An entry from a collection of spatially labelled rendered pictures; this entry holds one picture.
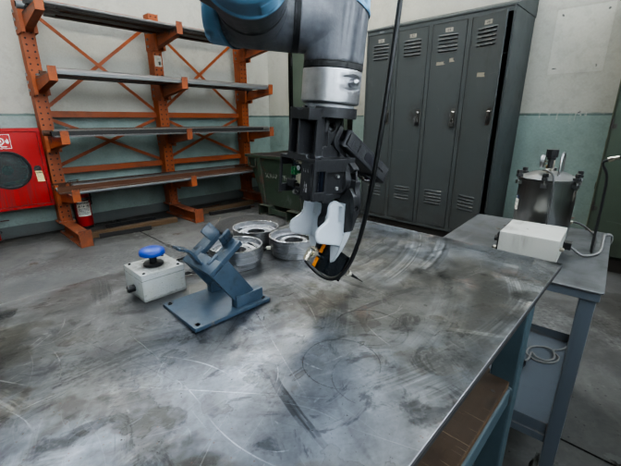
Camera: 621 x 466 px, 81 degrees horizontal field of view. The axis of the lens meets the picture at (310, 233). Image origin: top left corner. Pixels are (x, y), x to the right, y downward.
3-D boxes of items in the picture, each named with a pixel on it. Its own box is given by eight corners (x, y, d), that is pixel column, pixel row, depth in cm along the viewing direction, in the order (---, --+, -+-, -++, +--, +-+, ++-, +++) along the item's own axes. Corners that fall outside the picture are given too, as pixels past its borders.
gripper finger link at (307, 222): (279, 251, 54) (287, 193, 51) (309, 244, 58) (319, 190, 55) (292, 260, 52) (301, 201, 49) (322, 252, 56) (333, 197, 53)
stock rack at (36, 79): (249, 197, 524) (240, 34, 461) (281, 204, 478) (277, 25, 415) (56, 232, 359) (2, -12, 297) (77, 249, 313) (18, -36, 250)
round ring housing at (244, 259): (236, 251, 79) (235, 232, 78) (273, 260, 73) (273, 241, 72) (198, 266, 70) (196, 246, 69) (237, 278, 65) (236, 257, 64)
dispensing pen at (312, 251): (373, 274, 63) (322, 239, 51) (363, 295, 63) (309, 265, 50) (364, 269, 65) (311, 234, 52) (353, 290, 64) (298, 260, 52)
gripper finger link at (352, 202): (326, 229, 52) (326, 168, 50) (335, 227, 53) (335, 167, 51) (351, 234, 49) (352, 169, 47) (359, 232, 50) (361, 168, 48)
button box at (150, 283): (166, 276, 66) (164, 251, 64) (186, 288, 61) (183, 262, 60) (120, 291, 60) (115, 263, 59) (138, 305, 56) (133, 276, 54)
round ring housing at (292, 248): (307, 242, 84) (306, 225, 83) (326, 257, 75) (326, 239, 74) (263, 248, 80) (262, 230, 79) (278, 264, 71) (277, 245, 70)
